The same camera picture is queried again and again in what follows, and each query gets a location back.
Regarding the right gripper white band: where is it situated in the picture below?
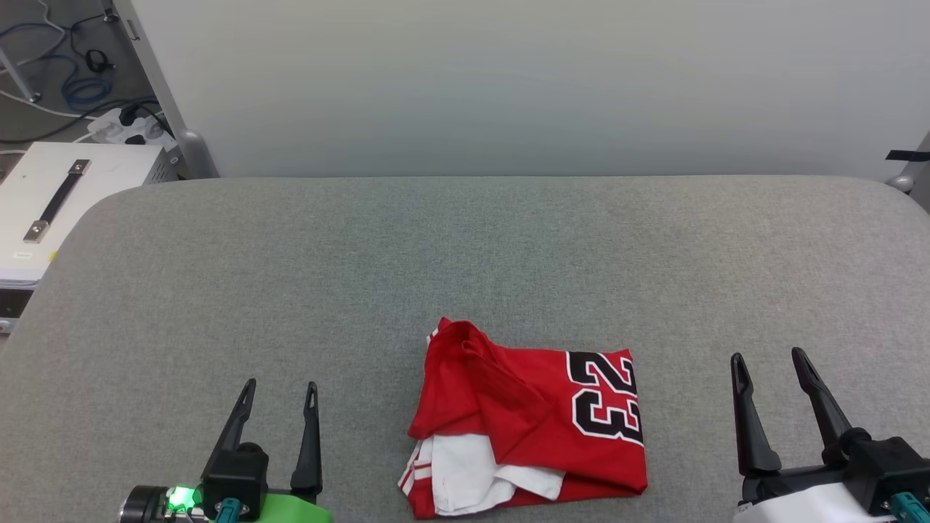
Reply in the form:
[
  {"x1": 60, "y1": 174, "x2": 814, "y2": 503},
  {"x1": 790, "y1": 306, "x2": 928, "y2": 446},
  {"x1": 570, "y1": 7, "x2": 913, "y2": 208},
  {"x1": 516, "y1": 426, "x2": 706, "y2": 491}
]
[{"x1": 730, "y1": 346, "x2": 899, "y2": 523}]

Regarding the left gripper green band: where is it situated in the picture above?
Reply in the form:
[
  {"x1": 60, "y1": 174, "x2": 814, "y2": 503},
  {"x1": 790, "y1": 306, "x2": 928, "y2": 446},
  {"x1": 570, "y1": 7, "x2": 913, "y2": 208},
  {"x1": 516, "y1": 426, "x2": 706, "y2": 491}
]
[{"x1": 205, "y1": 378, "x2": 334, "y2": 523}]

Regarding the red basketball jersey number 23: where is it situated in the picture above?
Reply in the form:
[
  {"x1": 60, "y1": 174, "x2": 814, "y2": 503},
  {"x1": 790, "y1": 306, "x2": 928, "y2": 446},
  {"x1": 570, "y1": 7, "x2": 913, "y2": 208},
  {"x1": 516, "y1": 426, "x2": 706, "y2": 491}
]
[{"x1": 397, "y1": 316, "x2": 650, "y2": 520}]

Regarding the white power strip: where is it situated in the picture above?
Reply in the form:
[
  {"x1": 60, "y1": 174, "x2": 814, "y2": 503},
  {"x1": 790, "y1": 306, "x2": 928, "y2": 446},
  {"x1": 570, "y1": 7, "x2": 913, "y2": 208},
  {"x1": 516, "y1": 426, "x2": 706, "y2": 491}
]
[{"x1": 86, "y1": 107, "x2": 179, "y2": 152}]

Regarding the white equipment box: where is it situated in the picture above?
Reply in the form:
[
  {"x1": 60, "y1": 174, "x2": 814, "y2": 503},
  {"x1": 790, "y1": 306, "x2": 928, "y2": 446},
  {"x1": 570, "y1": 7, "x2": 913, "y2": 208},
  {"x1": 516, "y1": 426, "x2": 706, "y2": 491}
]
[{"x1": 0, "y1": 141, "x2": 180, "y2": 336}]

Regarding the white partition panel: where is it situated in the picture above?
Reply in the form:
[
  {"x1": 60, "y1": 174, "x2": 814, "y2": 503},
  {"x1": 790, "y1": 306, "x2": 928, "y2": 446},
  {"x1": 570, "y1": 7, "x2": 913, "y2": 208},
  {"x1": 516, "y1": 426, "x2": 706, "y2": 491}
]
[{"x1": 108, "y1": 0, "x2": 930, "y2": 213}]

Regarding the teal right cable connector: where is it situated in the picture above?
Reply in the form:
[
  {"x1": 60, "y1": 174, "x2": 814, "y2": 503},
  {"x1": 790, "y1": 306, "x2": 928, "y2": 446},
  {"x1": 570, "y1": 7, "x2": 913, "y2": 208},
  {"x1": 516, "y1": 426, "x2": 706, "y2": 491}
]
[{"x1": 889, "y1": 492, "x2": 929, "y2": 523}]

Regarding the black box carry handle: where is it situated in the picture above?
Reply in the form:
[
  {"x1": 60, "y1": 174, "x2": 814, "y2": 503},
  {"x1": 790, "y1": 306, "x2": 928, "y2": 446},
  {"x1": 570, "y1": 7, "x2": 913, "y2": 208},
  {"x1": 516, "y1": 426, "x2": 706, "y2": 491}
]
[{"x1": 23, "y1": 159, "x2": 92, "y2": 245}]

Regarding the black floor cable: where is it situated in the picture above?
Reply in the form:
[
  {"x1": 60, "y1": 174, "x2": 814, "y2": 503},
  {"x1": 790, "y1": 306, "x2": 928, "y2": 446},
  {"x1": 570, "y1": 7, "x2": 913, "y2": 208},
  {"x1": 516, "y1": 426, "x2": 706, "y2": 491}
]
[{"x1": 0, "y1": 97, "x2": 159, "y2": 144}]

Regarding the blue coiled cable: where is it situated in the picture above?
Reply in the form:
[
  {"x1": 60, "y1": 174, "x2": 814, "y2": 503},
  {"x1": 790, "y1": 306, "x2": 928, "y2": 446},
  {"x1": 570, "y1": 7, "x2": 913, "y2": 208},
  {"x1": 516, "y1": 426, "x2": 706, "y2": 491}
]
[{"x1": 0, "y1": 22, "x2": 115, "y2": 111}]

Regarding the white floor cable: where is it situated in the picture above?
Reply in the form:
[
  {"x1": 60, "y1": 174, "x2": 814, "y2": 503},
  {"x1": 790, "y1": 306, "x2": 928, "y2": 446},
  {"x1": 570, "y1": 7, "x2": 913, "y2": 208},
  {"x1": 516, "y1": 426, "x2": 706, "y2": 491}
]
[{"x1": 0, "y1": 86, "x2": 99, "y2": 122}]

